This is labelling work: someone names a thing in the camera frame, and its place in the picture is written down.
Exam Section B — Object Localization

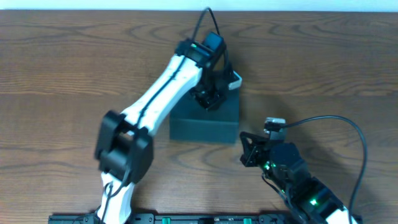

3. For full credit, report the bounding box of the black gift box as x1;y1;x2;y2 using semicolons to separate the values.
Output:
169;90;239;144

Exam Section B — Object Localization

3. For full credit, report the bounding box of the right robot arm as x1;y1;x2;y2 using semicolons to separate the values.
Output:
239;132;363;223

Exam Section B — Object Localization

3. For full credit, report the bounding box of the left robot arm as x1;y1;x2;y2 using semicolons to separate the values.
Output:
95;32;228;223

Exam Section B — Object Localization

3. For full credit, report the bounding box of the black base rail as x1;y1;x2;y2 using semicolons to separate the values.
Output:
48;212;364;224

